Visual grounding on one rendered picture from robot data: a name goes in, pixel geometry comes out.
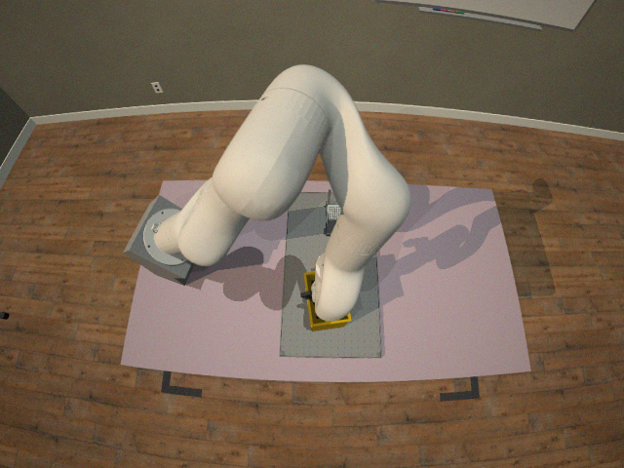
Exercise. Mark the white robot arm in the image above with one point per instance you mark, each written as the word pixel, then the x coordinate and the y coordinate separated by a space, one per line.
pixel 265 167

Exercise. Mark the yellow open-top bin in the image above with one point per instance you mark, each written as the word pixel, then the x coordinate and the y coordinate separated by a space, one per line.
pixel 314 322

